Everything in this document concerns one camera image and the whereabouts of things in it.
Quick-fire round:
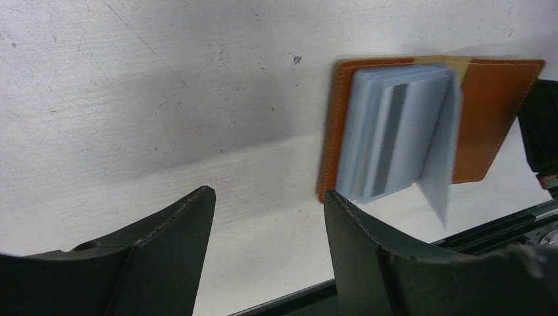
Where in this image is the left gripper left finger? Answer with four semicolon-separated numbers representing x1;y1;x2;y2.
1;186;216;315

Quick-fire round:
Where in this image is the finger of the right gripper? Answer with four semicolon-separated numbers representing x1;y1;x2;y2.
518;79;557;174

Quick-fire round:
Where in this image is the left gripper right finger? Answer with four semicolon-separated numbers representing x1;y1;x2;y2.
324;190;557;315

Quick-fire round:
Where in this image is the white card magnetic stripe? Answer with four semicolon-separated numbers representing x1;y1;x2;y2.
351;74;462;208

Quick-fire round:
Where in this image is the brown leather card holder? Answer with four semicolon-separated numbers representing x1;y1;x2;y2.
317;55;545;220

